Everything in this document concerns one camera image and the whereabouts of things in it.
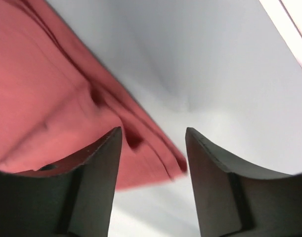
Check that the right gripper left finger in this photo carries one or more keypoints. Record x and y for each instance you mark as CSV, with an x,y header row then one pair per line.
x,y
72,197

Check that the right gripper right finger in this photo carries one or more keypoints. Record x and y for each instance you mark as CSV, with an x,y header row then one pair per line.
x,y
236,198

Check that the salmon pink t shirt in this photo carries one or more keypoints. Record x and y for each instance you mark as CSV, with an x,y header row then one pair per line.
x,y
56,98

